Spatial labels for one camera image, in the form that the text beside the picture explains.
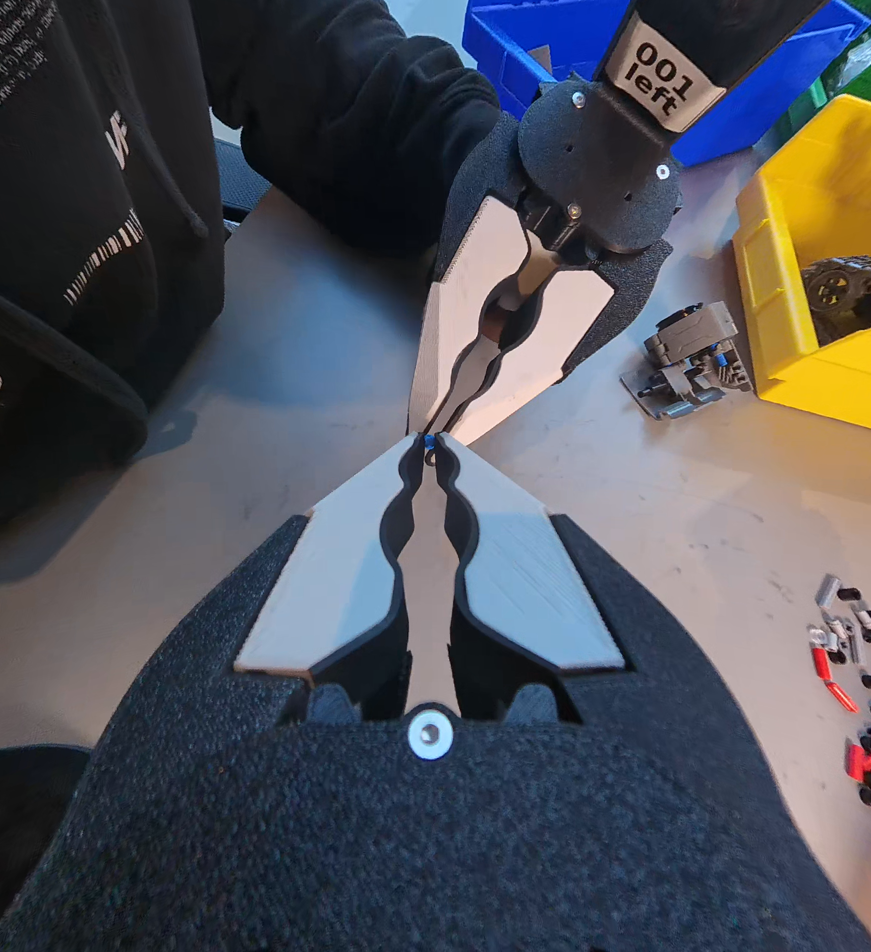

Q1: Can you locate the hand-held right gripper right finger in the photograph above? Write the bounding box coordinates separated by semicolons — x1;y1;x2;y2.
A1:
435;433;626;674

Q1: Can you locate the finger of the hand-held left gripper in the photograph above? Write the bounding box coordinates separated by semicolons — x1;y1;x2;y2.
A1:
407;195;530;437
445;270;616;447

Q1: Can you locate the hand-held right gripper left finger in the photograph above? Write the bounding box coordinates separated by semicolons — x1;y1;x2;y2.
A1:
234;433;420;678

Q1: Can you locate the grey toy brick assembly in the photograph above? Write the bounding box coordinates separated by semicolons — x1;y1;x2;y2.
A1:
620;301;754;422

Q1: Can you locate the person's left forearm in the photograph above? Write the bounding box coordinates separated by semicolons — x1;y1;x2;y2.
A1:
193;0;502;257

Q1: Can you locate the grey desk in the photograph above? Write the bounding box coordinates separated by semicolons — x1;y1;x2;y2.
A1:
0;97;871;952

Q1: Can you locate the blue plastic bin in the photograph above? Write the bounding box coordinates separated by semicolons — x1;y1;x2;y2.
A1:
461;0;871;168

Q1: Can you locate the yellow plastic bin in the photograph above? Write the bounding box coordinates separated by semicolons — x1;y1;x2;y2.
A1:
731;93;871;441

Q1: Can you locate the yellow tracked toy vehicle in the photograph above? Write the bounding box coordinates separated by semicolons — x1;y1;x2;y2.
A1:
802;115;871;345

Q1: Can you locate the pile of small brick parts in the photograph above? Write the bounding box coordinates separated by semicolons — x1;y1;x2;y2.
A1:
807;573;871;827

